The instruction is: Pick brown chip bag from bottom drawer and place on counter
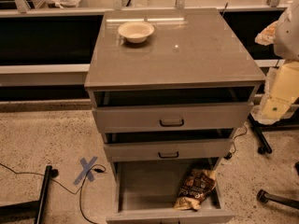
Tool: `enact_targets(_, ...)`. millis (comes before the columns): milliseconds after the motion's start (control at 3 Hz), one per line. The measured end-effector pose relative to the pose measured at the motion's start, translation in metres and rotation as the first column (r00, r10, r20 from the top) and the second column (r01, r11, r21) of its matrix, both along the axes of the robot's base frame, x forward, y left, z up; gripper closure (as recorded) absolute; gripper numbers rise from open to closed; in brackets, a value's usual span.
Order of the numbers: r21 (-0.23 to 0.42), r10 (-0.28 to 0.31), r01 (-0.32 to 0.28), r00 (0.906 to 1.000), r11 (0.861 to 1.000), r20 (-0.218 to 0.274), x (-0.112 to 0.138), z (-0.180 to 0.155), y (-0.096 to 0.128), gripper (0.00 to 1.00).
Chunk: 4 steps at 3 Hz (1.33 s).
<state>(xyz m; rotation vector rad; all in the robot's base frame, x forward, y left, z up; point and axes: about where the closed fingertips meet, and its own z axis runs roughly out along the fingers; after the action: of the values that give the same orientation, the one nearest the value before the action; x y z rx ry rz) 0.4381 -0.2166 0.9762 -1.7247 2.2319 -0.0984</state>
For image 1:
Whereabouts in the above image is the black middle drawer handle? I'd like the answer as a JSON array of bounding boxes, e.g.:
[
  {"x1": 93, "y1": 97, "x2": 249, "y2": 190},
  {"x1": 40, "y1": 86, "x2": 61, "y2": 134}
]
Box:
[{"x1": 158, "y1": 151, "x2": 179, "y2": 160}]

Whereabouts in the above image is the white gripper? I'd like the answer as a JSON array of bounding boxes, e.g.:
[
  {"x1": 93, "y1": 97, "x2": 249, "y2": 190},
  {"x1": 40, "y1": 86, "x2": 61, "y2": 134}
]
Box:
[{"x1": 261, "y1": 61, "x2": 299, "y2": 120}]

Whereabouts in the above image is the black caster leg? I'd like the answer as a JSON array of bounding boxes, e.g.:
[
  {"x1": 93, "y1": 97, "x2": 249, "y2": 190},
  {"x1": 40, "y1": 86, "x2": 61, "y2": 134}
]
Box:
[{"x1": 257, "y1": 189, "x2": 299, "y2": 209}]

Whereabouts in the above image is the black drawer handle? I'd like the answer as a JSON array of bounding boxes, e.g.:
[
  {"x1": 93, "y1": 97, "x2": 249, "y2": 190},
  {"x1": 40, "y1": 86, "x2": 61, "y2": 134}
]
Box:
[
  {"x1": 159, "y1": 119, "x2": 184, "y2": 127},
  {"x1": 158, "y1": 151, "x2": 179, "y2": 160}
]

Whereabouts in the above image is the bottom grey drawer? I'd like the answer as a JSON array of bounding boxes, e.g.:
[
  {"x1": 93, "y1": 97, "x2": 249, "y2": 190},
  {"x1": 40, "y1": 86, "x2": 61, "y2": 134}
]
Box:
[{"x1": 107, "y1": 158, "x2": 234, "y2": 224}]

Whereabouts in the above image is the blue tape cross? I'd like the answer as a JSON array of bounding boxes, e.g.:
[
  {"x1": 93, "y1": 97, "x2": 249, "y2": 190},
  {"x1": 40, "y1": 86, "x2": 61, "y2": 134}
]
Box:
[{"x1": 73, "y1": 156, "x2": 97, "y2": 185}]

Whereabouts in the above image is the top grey drawer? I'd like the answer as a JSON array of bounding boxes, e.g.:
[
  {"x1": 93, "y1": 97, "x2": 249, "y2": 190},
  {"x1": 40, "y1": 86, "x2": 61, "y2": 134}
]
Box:
[{"x1": 93, "y1": 103, "x2": 252, "y2": 133}]

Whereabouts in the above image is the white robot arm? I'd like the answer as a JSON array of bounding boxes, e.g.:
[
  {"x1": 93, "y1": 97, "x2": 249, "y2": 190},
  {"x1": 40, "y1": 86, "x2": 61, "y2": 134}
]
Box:
[{"x1": 255, "y1": 0, "x2": 299, "y2": 124}]

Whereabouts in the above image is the brown chip bag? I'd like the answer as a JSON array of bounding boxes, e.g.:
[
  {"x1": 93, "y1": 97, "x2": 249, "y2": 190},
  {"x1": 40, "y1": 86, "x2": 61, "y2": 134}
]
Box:
[{"x1": 174, "y1": 168, "x2": 216, "y2": 211}]

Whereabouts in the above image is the middle grey drawer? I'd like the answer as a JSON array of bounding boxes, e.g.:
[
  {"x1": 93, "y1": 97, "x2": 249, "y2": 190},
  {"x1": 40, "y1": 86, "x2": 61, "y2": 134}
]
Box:
[{"x1": 104, "y1": 139, "x2": 232, "y2": 162}]

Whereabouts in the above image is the white paper bowl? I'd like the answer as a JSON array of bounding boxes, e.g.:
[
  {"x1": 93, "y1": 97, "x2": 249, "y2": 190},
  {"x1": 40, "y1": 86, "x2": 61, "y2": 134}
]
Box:
[{"x1": 118, "y1": 21, "x2": 154, "y2": 44}]

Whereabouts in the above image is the grey drawer cabinet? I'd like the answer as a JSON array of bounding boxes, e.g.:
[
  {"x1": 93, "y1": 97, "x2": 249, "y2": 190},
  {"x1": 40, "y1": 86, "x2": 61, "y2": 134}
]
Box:
[{"x1": 83, "y1": 7, "x2": 266, "y2": 179}]

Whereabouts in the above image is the black stand leg left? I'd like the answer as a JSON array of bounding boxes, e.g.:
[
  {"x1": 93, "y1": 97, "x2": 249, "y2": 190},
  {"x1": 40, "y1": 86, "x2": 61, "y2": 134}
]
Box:
[{"x1": 0, "y1": 165, "x2": 58, "y2": 224}]

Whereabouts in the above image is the black top drawer handle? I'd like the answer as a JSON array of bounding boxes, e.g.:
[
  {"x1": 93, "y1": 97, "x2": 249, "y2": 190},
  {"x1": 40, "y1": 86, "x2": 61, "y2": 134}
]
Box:
[{"x1": 159, "y1": 119, "x2": 184, "y2": 127}]

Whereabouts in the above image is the grey drawer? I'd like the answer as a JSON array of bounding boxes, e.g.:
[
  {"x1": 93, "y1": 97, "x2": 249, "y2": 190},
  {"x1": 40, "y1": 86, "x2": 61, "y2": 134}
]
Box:
[
  {"x1": 107, "y1": 158, "x2": 234, "y2": 224},
  {"x1": 93, "y1": 103, "x2": 252, "y2": 133},
  {"x1": 104, "y1": 139, "x2": 232, "y2": 162}
]

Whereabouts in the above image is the black floor cable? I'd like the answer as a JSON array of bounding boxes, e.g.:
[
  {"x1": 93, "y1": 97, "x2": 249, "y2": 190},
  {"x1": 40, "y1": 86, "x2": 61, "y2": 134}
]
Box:
[{"x1": 0, "y1": 161, "x2": 107, "y2": 224}]

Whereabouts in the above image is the black stand leg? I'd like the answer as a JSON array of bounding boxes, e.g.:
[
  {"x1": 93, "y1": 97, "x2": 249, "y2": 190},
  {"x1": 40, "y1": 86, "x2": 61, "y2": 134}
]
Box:
[
  {"x1": 0, "y1": 165, "x2": 58, "y2": 224},
  {"x1": 248, "y1": 112, "x2": 299, "y2": 155}
]

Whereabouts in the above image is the black stand leg right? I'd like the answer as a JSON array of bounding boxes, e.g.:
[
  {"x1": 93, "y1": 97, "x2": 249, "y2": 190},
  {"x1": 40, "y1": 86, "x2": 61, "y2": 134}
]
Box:
[{"x1": 248, "y1": 112, "x2": 299, "y2": 155}]

